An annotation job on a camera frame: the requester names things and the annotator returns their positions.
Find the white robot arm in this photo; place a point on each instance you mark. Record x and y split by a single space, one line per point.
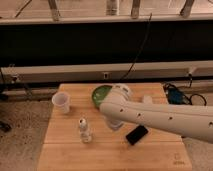
185 120

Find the white plastic cup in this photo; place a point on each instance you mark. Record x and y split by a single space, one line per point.
61 100

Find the blue device on floor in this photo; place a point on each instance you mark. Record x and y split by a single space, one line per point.
175 97

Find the white rectangular block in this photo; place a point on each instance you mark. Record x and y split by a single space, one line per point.
147 99

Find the wooden table board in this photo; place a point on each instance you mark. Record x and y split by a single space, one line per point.
63 149

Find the black smartphone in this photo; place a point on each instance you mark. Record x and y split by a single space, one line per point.
135 135

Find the green bowl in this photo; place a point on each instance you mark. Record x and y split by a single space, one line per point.
99 94

